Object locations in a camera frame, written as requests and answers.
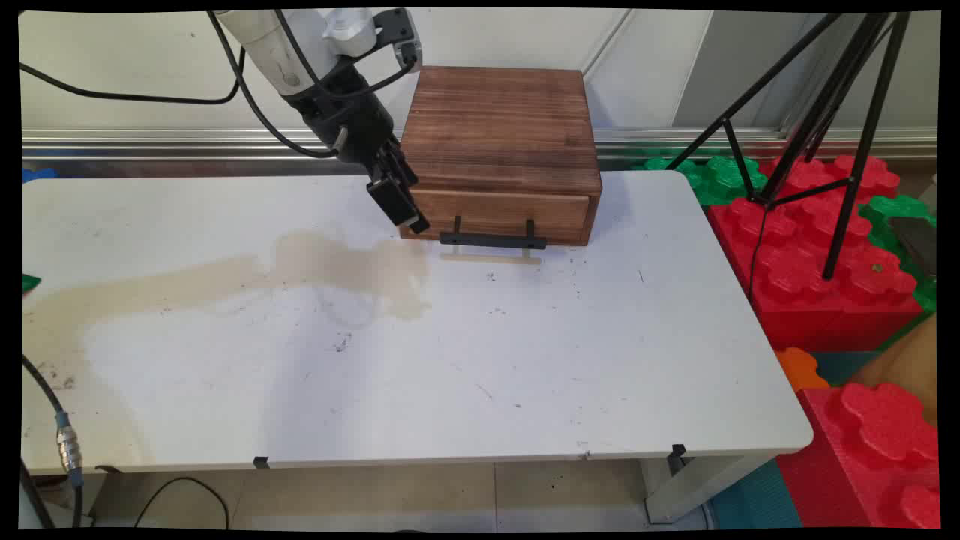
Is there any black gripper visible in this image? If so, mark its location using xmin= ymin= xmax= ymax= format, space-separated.
xmin=285 ymin=66 xmax=431 ymax=235

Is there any wooden drawer with black handle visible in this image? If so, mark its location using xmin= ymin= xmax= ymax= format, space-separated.
xmin=409 ymin=188 xmax=592 ymax=251

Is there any brown wooden drawer cabinet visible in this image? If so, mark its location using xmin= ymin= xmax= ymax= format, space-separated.
xmin=397 ymin=66 xmax=603 ymax=247

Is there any green foam block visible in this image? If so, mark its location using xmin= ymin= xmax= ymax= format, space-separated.
xmin=632 ymin=154 xmax=770 ymax=208
xmin=858 ymin=194 xmax=938 ymax=313

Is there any white table leg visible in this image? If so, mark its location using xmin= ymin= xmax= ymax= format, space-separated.
xmin=640 ymin=450 xmax=782 ymax=525

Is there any large red foam block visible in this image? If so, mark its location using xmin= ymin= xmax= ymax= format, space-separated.
xmin=708 ymin=154 xmax=925 ymax=353

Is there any orange foam piece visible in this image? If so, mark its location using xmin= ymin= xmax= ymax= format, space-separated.
xmin=775 ymin=346 xmax=831 ymax=392

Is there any teal foam mat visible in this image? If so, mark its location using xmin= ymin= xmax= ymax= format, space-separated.
xmin=709 ymin=350 xmax=880 ymax=530

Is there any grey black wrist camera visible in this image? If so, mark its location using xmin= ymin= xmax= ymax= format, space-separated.
xmin=373 ymin=9 xmax=423 ymax=70

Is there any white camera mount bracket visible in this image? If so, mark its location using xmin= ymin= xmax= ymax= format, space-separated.
xmin=322 ymin=9 xmax=377 ymax=59

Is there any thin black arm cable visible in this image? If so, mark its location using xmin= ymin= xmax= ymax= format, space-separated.
xmin=21 ymin=9 xmax=418 ymax=160

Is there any thin black floor cable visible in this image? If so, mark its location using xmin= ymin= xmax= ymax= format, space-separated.
xmin=134 ymin=476 xmax=230 ymax=530

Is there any thick cable with metal connector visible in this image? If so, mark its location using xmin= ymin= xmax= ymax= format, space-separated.
xmin=21 ymin=355 xmax=85 ymax=528

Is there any black camera tripod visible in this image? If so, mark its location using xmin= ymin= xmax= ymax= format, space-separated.
xmin=666 ymin=11 xmax=913 ymax=282

